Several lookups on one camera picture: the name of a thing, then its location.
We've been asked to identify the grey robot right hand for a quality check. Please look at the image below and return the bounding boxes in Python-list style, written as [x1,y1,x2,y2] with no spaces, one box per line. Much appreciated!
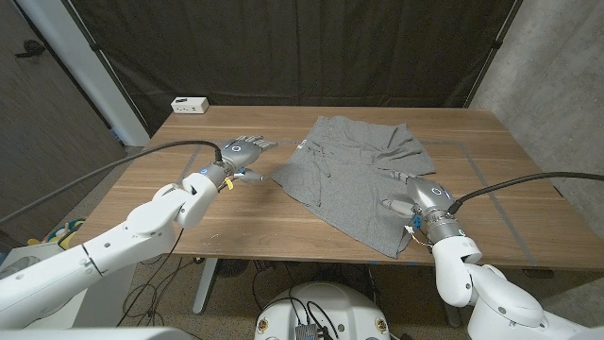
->
[379,170,457,221]

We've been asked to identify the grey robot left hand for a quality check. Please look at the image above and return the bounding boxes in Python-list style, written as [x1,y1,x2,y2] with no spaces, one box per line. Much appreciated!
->
[214,135,279,186]

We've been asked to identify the grey cotton shorts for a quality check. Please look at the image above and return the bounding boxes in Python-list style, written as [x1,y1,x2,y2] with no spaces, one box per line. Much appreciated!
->
[271,114,438,260]

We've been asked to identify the white power strip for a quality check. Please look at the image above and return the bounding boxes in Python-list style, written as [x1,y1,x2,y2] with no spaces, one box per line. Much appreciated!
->
[170,96,210,115]

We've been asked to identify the grey tape outline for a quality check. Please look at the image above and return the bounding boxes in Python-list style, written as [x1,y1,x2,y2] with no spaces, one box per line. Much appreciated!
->
[176,138,539,265]

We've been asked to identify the black round fan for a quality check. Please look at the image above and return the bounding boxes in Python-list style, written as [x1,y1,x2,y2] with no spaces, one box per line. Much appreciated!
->
[215,258,250,279]

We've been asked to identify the black backdrop curtain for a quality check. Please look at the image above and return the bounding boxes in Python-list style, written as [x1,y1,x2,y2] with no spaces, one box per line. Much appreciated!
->
[60,0,525,136]

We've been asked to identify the grey table leg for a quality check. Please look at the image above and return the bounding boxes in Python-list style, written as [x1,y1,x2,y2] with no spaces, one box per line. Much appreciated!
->
[431,266,462,328]

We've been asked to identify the white table leg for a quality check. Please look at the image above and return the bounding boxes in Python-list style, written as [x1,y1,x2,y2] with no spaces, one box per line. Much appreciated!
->
[192,257,219,315]

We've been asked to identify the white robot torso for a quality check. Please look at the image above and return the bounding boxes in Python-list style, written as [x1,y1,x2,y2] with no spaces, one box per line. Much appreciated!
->
[253,281,392,340]

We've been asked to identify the black backdrop stand pole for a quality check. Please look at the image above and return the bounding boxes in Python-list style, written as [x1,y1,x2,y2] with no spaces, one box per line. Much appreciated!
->
[463,0,525,109]
[60,0,152,137]

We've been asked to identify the white pillar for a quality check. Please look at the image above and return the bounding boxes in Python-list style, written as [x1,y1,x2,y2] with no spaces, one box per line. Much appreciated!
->
[13,0,151,147]

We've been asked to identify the grey electronics box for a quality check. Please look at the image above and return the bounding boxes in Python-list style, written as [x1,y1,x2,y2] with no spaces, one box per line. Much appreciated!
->
[294,323,330,340]

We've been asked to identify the yellow plastic object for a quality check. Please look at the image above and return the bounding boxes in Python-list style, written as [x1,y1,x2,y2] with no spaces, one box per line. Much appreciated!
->
[26,216,89,251]

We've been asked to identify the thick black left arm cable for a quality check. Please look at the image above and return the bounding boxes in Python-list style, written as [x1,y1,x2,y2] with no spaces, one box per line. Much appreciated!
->
[0,139,224,226]

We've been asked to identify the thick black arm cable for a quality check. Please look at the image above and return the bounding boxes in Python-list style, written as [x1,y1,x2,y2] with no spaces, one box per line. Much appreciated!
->
[0,139,224,226]
[446,171,604,216]

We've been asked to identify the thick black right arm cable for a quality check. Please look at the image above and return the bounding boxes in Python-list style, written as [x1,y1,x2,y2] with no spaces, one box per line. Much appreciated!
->
[446,171,604,216]

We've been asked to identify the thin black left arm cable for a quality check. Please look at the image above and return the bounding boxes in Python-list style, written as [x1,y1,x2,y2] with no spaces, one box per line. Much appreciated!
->
[115,228,186,328]

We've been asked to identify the black wall hook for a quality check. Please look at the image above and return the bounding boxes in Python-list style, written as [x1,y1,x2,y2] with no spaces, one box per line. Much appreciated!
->
[13,39,47,60]

